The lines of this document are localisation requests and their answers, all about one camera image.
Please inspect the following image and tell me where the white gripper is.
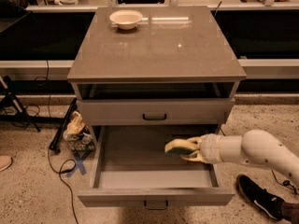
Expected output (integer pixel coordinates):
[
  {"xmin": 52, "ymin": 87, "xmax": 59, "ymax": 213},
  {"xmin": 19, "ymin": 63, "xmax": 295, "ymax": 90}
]
[{"xmin": 180, "ymin": 133, "xmax": 221, "ymax": 164}]

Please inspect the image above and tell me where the green yellow sponge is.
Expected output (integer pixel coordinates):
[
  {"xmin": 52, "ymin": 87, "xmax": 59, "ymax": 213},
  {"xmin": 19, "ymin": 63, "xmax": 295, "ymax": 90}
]
[{"xmin": 164, "ymin": 139, "xmax": 198, "ymax": 155}]

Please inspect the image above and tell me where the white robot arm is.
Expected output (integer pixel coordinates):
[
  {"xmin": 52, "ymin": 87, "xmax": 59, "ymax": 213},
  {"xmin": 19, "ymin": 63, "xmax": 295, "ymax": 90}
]
[{"xmin": 182, "ymin": 130, "xmax": 299, "ymax": 188}]

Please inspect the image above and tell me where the closed grey middle drawer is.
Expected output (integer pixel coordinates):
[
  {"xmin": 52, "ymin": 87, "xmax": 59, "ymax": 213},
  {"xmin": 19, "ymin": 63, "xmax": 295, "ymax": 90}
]
[{"xmin": 77, "ymin": 98, "xmax": 235, "ymax": 126}]

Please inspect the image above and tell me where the open grey bottom drawer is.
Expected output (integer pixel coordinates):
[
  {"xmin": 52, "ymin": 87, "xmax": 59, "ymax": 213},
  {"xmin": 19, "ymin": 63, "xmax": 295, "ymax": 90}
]
[{"xmin": 78, "ymin": 125, "xmax": 235, "ymax": 210}]

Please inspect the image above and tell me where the grey drawer cabinet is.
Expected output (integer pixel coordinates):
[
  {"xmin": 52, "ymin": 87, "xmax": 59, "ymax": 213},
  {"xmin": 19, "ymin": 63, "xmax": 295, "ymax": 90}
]
[{"xmin": 66, "ymin": 6, "xmax": 248, "ymax": 147}]

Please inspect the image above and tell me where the black sneaker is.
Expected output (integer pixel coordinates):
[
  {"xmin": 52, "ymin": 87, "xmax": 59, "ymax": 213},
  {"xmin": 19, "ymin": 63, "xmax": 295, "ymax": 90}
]
[{"xmin": 236, "ymin": 175, "xmax": 284, "ymax": 220}]

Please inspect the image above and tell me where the blue tape cross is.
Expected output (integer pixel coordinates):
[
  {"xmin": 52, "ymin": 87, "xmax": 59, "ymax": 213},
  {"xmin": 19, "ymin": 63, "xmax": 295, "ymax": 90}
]
[{"xmin": 65, "ymin": 150, "xmax": 91, "ymax": 177}]

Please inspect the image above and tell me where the black folded stand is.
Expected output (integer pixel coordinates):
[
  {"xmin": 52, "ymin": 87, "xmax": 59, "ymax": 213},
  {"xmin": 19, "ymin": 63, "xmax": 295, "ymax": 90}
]
[{"xmin": 49, "ymin": 98, "xmax": 77, "ymax": 153}]

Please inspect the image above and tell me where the white paper bowl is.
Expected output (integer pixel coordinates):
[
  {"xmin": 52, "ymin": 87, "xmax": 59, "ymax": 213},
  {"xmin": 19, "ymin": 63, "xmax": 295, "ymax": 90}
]
[{"xmin": 109, "ymin": 10, "xmax": 143, "ymax": 30}]

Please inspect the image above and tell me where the pink shoe tip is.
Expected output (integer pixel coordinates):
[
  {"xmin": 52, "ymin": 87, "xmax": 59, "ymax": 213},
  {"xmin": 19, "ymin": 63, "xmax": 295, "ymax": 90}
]
[{"xmin": 0, "ymin": 156, "xmax": 13, "ymax": 172}]

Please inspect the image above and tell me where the black tripod stand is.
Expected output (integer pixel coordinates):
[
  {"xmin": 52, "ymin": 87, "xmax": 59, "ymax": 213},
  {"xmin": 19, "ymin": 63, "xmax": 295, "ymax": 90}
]
[{"xmin": 0, "ymin": 76, "xmax": 40, "ymax": 132}]

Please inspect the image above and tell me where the black floor cable right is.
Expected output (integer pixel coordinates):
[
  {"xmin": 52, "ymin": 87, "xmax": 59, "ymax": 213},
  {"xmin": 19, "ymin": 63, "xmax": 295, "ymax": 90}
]
[{"xmin": 220, "ymin": 128, "xmax": 299, "ymax": 196}]

